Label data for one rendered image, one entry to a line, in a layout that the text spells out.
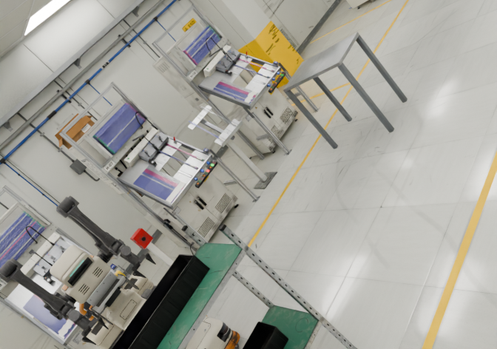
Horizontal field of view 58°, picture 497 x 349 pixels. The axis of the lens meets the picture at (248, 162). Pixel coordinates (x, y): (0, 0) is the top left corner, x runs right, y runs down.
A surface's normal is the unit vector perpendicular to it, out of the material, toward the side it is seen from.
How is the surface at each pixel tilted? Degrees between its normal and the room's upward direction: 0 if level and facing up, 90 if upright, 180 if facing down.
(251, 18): 90
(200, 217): 90
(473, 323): 0
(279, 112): 90
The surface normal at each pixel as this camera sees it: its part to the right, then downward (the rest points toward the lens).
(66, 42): 0.55, -0.13
